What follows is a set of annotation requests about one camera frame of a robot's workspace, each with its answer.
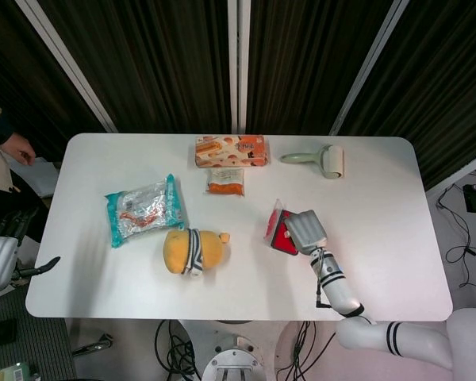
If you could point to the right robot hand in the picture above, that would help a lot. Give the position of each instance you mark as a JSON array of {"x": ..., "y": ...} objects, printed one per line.
[{"x": 306, "y": 230}]

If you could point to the silver white robot base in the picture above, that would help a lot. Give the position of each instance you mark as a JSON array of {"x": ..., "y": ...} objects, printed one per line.
[{"x": 238, "y": 357}]

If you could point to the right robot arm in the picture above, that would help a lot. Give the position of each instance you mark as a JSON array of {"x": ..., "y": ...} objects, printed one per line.
[{"x": 341, "y": 293}]

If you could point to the red packaged box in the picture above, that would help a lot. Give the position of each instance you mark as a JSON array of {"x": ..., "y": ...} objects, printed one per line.
[{"x": 277, "y": 234}]

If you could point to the black flat device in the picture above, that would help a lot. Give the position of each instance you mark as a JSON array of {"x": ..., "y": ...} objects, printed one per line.
[{"x": 2, "y": 333}]

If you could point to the green lint roller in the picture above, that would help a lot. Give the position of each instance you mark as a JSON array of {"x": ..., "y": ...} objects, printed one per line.
[{"x": 333, "y": 160}]

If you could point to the white paper sheet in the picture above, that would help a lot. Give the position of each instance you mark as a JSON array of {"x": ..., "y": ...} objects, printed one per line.
[{"x": 41, "y": 178}]

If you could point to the small orange snack packet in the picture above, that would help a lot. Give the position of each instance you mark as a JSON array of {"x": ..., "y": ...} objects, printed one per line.
[{"x": 225, "y": 182}]

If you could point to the bystander in beige coat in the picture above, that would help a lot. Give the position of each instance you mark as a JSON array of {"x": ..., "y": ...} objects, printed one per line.
[{"x": 0, "y": 166}]

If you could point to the orange snack box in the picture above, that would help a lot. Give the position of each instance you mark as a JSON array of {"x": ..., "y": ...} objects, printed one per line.
[{"x": 232, "y": 152}]

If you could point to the green yellow box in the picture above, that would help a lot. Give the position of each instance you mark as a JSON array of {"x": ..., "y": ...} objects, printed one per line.
[{"x": 16, "y": 373}]

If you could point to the yellow plush toy striped scarf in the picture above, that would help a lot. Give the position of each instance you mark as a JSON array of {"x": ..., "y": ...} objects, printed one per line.
[{"x": 182, "y": 250}]

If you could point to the chrome metal leg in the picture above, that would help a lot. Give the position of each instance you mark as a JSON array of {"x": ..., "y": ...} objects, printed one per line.
[{"x": 95, "y": 344}]

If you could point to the teal silver snack bag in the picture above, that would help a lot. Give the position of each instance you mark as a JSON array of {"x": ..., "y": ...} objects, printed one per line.
[{"x": 144, "y": 210}]

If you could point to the black curtain panel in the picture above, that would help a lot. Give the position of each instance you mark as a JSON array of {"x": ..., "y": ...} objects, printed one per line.
[
  {"x": 305, "y": 63},
  {"x": 150, "y": 63},
  {"x": 20, "y": 59},
  {"x": 440, "y": 79}
]

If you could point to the white partition post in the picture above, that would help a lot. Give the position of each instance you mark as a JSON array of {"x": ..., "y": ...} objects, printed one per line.
[
  {"x": 367, "y": 67},
  {"x": 239, "y": 67},
  {"x": 69, "y": 67}
]

